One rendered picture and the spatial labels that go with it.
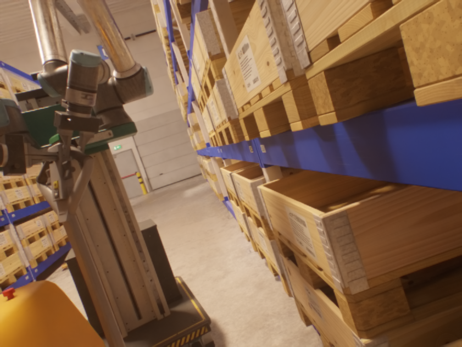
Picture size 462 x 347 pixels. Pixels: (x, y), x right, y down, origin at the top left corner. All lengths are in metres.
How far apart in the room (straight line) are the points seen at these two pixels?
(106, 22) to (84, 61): 0.60
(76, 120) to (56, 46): 0.33
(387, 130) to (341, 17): 0.20
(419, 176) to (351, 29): 0.25
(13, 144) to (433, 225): 1.26
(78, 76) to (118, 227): 1.15
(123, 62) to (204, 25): 0.45
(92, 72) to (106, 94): 0.72
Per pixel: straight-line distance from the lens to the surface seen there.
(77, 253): 1.44
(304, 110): 0.88
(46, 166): 1.54
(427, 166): 0.62
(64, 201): 1.41
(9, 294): 1.72
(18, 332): 1.50
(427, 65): 0.47
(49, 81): 1.44
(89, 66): 1.28
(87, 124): 1.33
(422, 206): 1.04
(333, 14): 0.63
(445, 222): 1.08
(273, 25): 0.89
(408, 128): 0.63
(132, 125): 1.98
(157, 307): 2.30
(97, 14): 1.85
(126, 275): 2.27
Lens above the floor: 1.22
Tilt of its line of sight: 6 degrees down
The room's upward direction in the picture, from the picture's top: 18 degrees counter-clockwise
